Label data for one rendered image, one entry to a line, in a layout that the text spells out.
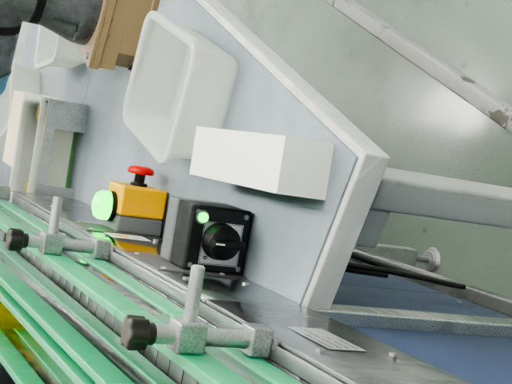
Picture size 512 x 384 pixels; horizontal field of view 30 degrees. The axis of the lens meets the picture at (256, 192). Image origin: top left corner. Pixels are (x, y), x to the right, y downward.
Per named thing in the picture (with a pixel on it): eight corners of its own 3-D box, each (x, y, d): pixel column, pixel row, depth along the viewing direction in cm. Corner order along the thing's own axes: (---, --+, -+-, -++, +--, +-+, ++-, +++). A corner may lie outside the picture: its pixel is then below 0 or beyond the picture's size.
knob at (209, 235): (232, 260, 116) (244, 266, 113) (198, 257, 114) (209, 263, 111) (238, 224, 115) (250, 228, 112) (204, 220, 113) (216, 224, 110)
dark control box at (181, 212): (219, 264, 124) (158, 257, 120) (228, 203, 123) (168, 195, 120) (246, 276, 117) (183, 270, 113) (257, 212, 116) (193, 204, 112)
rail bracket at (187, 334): (257, 350, 85) (114, 341, 79) (270, 269, 85) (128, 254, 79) (277, 362, 82) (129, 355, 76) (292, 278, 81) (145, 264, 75)
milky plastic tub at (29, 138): (47, 206, 202) (5, 200, 198) (63, 100, 200) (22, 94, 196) (68, 217, 186) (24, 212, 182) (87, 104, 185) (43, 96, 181)
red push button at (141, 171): (121, 185, 144) (124, 163, 144) (145, 188, 146) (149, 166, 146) (129, 188, 140) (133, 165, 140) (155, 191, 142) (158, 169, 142)
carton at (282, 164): (238, 133, 124) (196, 126, 121) (334, 144, 102) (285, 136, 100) (231, 180, 124) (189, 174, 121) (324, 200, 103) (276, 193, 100)
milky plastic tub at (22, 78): (24, 100, 241) (-12, 95, 237) (49, 61, 222) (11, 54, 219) (20, 164, 235) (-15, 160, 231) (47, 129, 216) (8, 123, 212)
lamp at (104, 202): (105, 219, 144) (86, 216, 143) (110, 189, 144) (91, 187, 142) (114, 223, 140) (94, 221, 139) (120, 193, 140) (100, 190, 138)
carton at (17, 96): (35, 164, 217) (2, 160, 213) (46, 95, 215) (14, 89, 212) (48, 173, 206) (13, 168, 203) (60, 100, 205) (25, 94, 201)
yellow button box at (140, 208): (147, 230, 148) (101, 225, 145) (155, 183, 148) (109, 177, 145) (163, 238, 142) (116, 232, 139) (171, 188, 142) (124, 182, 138)
